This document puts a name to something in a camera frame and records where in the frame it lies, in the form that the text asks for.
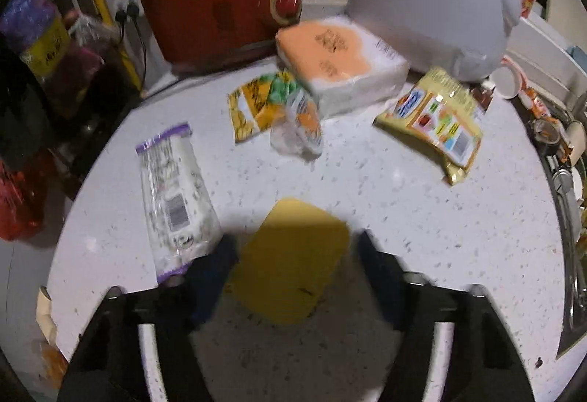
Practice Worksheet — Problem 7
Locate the yellow sponge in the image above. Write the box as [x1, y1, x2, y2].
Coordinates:
[229, 198, 350, 325]

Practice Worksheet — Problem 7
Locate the purple clear noodle wrapper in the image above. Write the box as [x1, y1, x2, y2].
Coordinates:
[135, 123, 221, 283]

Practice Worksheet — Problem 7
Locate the red plastic bag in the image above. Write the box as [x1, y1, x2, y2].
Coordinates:
[0, 151, 55, 241]

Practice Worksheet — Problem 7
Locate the yellow snack bag front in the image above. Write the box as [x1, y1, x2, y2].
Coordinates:
[373, 67, 482, 185]

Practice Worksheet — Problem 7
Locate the steel sink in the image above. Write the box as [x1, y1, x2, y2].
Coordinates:
[536, 98, 587, 359]

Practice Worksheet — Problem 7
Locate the clear plastic cup wrapper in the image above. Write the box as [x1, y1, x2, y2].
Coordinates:
[270, 89, 323, 160]

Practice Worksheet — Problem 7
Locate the yellow green snack wrapper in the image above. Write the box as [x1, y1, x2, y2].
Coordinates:
[228, 71, 299, 144]

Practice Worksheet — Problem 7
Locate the orange white tissue pack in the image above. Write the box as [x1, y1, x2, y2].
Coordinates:
[276, 15, 410, 119]

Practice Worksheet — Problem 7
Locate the black power cable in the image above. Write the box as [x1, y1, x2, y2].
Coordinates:
[114, 2, 150, 80]

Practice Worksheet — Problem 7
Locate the white wall power socket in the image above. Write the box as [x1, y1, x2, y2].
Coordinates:
[114, 0, 144, 25]

